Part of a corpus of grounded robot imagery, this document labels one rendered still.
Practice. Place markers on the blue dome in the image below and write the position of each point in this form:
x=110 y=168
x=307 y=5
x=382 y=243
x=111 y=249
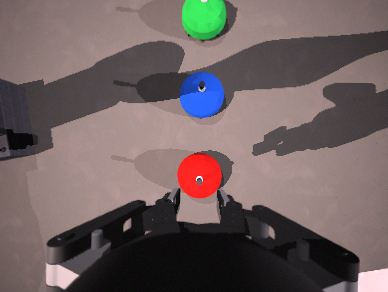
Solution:
x=201 y=95

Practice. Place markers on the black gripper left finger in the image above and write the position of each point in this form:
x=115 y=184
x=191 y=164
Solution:
x=71 y=252

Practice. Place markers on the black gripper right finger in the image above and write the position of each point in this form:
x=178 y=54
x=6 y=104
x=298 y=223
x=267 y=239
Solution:
x=329 y=265

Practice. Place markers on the red dome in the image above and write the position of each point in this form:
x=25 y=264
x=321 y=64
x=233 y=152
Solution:
x=199 y=175

